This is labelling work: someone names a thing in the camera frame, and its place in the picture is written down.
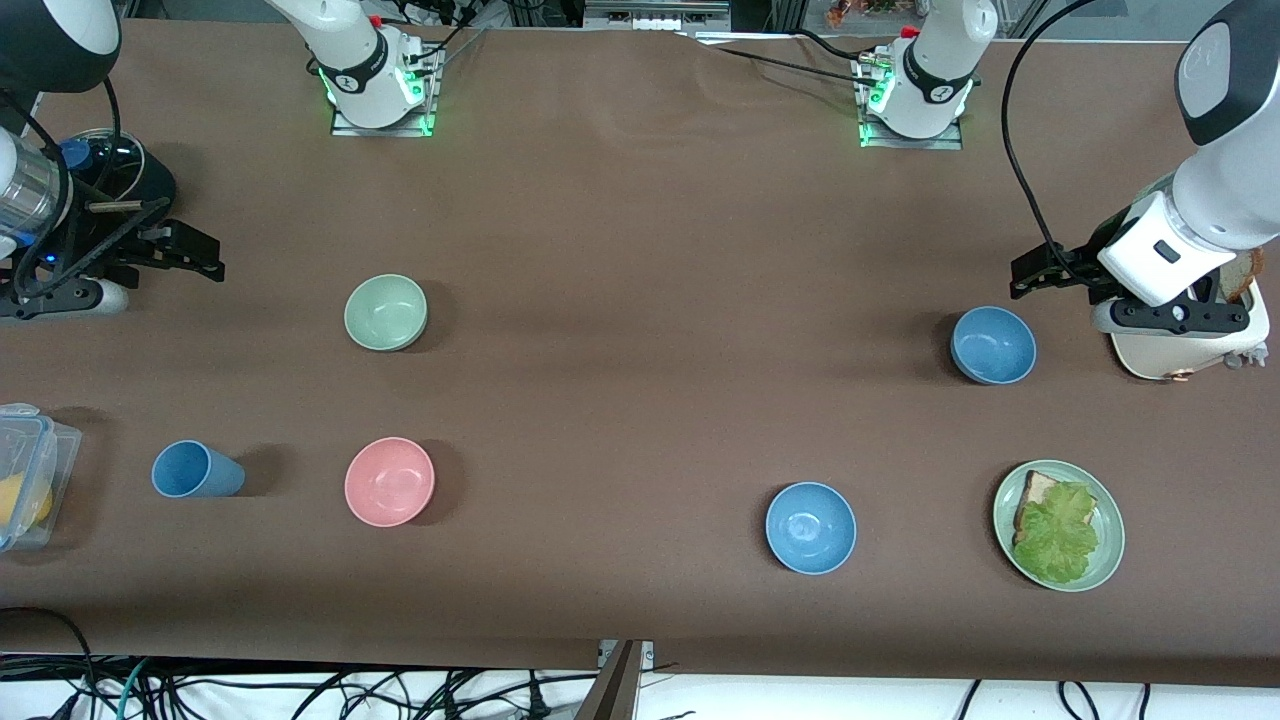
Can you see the white bread slice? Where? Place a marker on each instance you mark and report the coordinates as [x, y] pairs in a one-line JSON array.
[[1038, 490]]

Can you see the clear plastic container blue rim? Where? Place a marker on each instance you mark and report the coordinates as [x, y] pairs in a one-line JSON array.
[[62, 470]]

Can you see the aluminium frame post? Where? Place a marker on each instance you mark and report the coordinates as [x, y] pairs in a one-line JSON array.
[[618, 690]]

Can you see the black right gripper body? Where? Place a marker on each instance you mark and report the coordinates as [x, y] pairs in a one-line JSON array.
[[112, 245]]

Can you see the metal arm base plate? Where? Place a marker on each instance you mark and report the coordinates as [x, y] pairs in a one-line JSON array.
[[910, 143], [380, 132]]

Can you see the grey electronics box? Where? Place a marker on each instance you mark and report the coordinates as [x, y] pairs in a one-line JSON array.
[[655, 15]]

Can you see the pink bowl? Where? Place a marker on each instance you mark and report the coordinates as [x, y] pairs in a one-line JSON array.
[[389, 482]]

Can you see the green bowl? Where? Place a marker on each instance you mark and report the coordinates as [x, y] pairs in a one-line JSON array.
[[385, 312]]

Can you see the yellow fruit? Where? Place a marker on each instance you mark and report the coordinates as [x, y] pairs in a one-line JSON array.
[[22, 500]]

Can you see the white toaster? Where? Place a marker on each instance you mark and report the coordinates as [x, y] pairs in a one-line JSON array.
[[1160, 355]]

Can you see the green lettuce leaf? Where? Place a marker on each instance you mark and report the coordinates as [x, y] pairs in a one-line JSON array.
[[1060, 535]]

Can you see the blue bowl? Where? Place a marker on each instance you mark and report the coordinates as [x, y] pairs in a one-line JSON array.
[[993, 345], [811, 528]]

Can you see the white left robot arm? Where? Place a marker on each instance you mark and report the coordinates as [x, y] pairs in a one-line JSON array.
[[1230, 190]]

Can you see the brown table cover sheet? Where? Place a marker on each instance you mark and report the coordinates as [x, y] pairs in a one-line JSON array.
[[640, 300]]

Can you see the brown crust bread slice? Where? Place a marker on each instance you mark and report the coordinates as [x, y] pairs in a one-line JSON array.
[[1240, 275]]

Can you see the green plate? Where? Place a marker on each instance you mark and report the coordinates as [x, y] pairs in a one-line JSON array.
[[1110, 545]]

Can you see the blue cup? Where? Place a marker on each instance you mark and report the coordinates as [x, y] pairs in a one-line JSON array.
[[195, 470]]

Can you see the glass lid blue knob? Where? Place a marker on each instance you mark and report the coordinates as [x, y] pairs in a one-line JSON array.
[[75, 153]]

